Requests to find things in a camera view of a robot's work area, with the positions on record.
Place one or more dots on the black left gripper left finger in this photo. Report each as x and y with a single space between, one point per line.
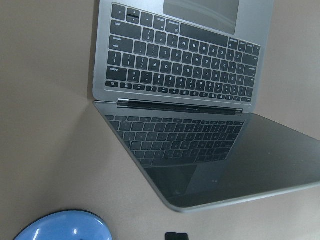
170 236

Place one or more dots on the grey laptop computer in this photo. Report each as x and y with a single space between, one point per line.
177 82

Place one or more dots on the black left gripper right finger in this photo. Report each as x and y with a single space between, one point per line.
182 236

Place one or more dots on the blue desk lamp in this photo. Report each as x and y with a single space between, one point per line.
67 225

